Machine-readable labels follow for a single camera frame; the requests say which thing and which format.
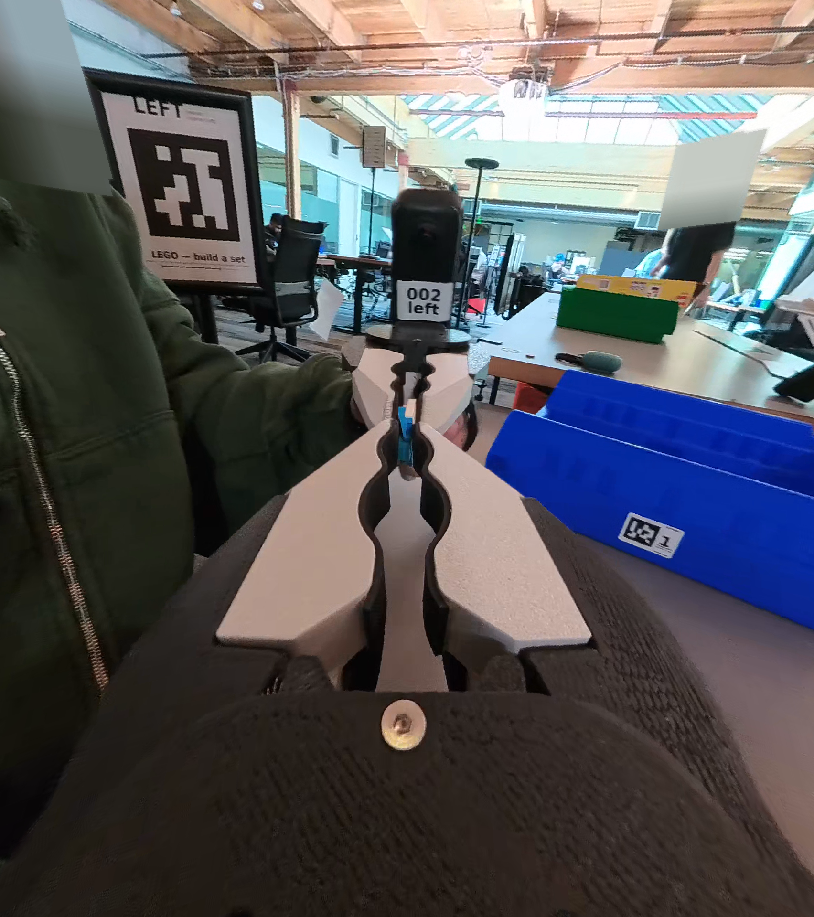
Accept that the black framed tag sign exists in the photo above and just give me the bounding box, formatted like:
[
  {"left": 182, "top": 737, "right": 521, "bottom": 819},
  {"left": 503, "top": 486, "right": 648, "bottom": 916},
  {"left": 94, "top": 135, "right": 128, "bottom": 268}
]
[{"left": 83, "top": 68, "right": 266, "bottom": 346}]

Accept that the person's left hand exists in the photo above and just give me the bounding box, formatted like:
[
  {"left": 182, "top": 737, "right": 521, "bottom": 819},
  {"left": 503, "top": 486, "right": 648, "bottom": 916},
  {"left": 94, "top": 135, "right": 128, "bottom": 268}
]
[{"left": 447, "top": 410, "right": 481, "bottom": 454}]

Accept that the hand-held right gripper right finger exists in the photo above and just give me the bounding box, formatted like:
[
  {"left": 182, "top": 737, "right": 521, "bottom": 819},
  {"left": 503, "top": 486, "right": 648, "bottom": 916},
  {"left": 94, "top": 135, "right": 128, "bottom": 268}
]
[{"left": 410, "top": 426, "right": 592, "bottom": 689}]

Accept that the person's left forearm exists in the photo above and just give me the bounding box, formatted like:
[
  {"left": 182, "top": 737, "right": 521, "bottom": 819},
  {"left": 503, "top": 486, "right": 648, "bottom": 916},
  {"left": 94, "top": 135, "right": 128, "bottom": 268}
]
[{"left": 142, "top": 272, "right": 366, "bottom": 534}]

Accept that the white paper sheet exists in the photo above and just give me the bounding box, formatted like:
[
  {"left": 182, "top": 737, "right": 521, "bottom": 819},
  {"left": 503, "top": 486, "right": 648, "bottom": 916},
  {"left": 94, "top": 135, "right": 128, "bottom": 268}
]
[{"left": 308, "top": 280, "right": 345, "bottom": 342}]

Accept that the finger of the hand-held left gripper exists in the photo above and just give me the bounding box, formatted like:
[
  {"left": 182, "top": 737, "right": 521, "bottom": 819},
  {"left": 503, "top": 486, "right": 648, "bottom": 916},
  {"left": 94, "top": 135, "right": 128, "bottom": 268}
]
[
  {"left": 351, "top": 347, "right": 406, "bottom": 432},
  {"left": 413, "top": 350, "right": 472, "bottom": 436}
]

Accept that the teal oval object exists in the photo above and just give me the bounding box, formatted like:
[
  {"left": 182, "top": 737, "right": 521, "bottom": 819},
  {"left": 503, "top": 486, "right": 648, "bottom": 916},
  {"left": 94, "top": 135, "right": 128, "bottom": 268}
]
[{"left": 555, "top": 350, "right": 624, "bottom": 375}]

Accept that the black office chair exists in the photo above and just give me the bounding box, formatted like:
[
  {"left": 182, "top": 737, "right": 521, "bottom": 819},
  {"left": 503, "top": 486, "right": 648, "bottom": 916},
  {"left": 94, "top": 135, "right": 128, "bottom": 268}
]
[{"left": 234, "top": 215, "right": 331, "bottom": 364}]

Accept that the blue lego piece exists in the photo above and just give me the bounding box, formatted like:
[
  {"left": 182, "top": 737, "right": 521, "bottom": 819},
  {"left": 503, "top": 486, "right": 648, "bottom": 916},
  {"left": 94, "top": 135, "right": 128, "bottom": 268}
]
[{"left": 397, "top": 400, "right": 422, "bottom": 480}]

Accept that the person's green zip jacket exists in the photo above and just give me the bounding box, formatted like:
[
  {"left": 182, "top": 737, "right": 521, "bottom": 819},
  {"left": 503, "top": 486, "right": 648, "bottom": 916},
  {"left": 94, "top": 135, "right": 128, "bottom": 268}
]
[{"left": 0, "top": 171, "right": 257, "bottom": 857}]

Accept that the blue plastic bin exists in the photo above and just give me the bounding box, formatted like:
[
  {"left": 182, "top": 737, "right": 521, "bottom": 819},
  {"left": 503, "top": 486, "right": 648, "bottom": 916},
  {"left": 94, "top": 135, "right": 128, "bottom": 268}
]
[{"left": 484, "top": 368, "right": 814, "bottom": 640}]

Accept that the long wooden table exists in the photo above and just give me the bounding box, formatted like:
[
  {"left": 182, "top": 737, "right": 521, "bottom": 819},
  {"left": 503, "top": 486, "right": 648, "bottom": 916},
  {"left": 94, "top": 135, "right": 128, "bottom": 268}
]
[{"left": 487, "top": 290, "right": 814, "bottom": 439}]

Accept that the green plastic bin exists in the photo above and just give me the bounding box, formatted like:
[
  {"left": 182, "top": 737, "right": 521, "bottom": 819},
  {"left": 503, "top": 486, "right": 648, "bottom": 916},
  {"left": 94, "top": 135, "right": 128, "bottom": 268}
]
[{"left": 555, "top": 287, "right": 680, "bottom": 345}]

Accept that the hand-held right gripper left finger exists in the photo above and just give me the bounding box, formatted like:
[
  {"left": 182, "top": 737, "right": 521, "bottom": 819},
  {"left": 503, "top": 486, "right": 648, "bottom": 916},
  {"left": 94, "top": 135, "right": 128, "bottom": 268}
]
[{"left": 215, "top": 421, "right": 408, "bottom": 692}]

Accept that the black floor lamp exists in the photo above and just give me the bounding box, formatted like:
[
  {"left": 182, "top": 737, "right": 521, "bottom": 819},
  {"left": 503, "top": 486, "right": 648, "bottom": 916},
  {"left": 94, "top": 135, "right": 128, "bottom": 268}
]
[{"left": 464, "top": 157, "right": 501, "bottom": 325}]

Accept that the yellow cardboard box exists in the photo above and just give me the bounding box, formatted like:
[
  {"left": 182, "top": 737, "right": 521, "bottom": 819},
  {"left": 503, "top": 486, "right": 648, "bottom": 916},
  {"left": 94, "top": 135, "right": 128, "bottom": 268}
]
[{"left": 575, "top": 273, "right": 699, "bottom": 302}]

